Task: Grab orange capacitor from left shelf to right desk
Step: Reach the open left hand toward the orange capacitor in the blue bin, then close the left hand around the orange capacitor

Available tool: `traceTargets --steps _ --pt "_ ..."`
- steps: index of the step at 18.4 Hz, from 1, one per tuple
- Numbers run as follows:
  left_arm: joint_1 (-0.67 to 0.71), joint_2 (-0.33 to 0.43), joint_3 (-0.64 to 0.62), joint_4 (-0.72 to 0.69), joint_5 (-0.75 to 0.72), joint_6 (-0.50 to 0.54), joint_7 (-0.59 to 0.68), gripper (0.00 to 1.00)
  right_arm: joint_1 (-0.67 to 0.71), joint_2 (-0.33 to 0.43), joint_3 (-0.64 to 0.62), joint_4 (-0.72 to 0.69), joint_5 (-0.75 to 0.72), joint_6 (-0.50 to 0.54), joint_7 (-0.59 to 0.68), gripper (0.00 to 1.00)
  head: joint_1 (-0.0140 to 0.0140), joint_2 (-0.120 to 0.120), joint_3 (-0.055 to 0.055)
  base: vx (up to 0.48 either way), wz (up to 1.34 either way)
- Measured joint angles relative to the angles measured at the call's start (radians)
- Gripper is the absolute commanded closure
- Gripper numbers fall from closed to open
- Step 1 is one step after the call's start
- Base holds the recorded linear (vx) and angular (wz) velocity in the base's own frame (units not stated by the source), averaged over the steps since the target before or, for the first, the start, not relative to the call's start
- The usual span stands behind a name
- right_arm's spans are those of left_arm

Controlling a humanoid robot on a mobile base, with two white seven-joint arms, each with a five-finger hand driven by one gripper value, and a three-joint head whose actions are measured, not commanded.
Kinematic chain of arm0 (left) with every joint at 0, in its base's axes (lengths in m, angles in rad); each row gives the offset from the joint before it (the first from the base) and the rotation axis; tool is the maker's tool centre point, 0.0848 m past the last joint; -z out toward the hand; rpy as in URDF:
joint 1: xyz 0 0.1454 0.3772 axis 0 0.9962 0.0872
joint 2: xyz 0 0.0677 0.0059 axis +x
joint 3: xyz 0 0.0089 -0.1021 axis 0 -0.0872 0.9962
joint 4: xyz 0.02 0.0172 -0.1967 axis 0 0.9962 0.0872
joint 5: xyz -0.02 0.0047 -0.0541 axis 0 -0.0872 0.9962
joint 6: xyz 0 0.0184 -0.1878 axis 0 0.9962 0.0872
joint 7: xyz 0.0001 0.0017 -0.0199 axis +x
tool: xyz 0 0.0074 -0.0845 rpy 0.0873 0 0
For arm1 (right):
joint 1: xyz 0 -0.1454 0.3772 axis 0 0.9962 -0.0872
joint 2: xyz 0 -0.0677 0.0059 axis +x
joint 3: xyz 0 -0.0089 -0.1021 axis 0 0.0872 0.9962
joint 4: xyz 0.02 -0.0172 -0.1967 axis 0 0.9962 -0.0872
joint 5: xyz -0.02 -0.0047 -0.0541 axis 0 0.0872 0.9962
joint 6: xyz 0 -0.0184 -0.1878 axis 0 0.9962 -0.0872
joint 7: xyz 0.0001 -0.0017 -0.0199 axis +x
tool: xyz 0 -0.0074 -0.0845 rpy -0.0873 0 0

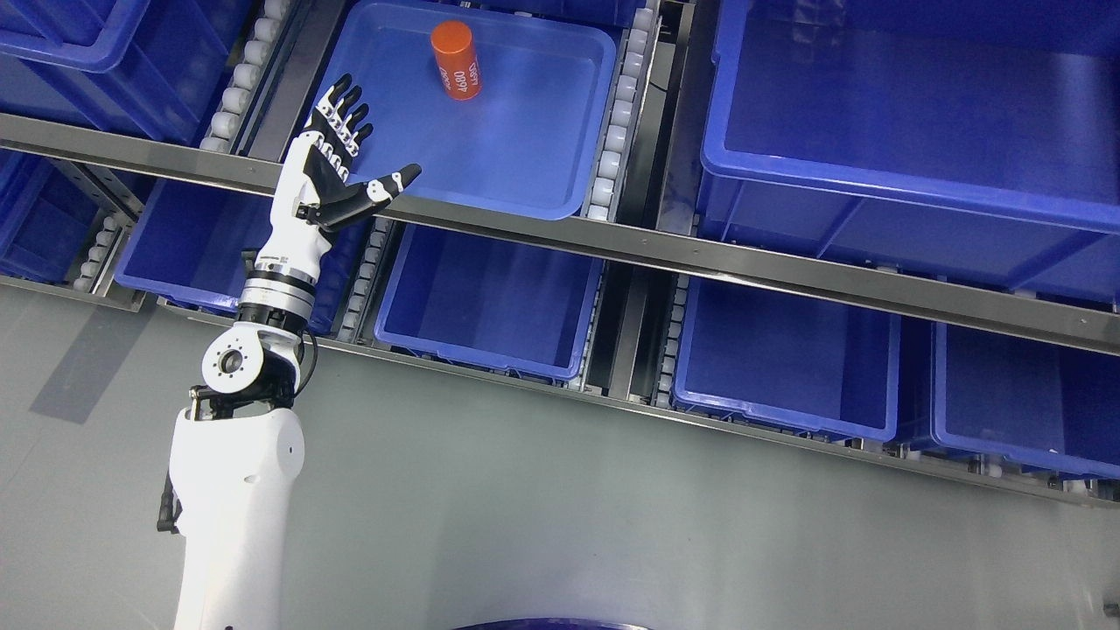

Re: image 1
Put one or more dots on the blue bin lower middle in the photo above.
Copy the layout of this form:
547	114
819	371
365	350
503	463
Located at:
490	303

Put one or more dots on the metal shelf rack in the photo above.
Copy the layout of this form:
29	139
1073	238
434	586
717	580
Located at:
639	218

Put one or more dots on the blue bin top left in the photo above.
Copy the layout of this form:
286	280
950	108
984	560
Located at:
147	69

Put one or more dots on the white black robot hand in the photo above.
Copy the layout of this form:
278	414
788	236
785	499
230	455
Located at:
314	199

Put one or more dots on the large blue bin top right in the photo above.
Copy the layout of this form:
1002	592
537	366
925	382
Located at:
970	140

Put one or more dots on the shallow blue tray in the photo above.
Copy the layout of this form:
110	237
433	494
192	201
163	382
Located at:
526	145

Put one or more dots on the orange cylindrical capacitor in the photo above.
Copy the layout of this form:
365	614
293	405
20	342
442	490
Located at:
457	62

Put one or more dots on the blue bin lower centre right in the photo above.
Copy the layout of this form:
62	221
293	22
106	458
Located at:
788	362

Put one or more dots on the blue bin lower far right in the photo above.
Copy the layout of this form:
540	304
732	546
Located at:
1041	406

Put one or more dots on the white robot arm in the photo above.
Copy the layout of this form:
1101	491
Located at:
237	450

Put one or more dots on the blue bin far left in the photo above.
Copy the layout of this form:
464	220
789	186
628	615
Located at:
45	218

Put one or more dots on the blue bin lower left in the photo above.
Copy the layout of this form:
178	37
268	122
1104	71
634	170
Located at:
187	246

